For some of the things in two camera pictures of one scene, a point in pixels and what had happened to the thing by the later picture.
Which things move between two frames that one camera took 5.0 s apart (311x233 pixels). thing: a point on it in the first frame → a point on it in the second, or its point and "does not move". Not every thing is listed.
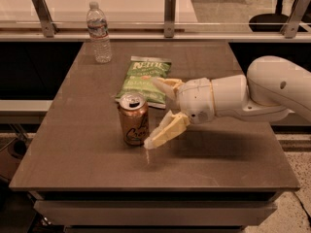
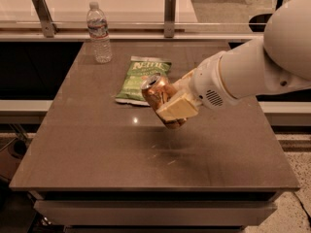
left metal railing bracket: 50,28 does not move
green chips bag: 139,78 does not move
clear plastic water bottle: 98,33 does not move
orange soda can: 134,116 → 158,89
